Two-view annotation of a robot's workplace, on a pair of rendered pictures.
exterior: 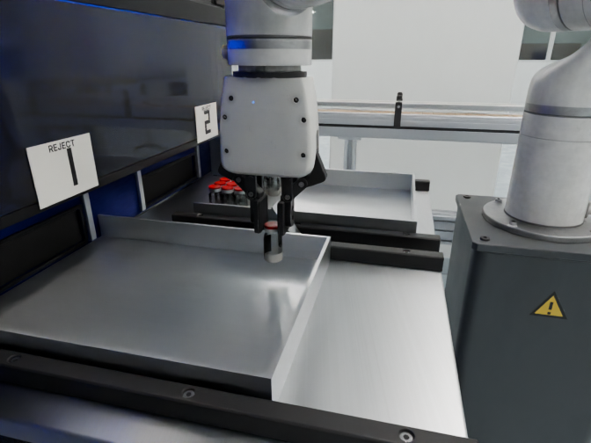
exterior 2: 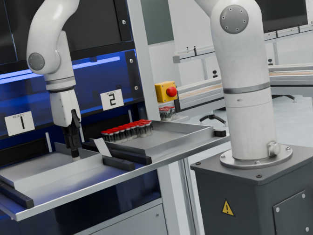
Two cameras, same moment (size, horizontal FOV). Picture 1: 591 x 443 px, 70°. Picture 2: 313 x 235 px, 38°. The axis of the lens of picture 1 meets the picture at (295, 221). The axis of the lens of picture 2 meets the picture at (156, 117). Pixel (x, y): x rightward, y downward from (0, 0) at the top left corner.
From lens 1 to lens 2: 1.09 m
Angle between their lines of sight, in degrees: 42
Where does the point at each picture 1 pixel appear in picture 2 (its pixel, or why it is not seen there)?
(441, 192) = not seen: outside the picture
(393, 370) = (55, 191)
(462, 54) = not seen: outside the picture
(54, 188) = (14, 129)
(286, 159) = (62, 120)
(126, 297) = (31, 169)
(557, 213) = (238, 150)
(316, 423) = (12, 192)
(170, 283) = (47, 166)
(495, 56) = not seen: outside the picture
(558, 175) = (232, 127)
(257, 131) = (56, 110)
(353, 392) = (38, 194)
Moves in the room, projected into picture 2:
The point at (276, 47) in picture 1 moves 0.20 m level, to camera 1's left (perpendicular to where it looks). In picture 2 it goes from (50, 84) to (11, 87)
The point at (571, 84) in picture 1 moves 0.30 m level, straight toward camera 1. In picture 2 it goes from (222, 76) to (107, 100)
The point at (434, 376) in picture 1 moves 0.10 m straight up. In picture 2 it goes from (60, 194) to (52, 155)
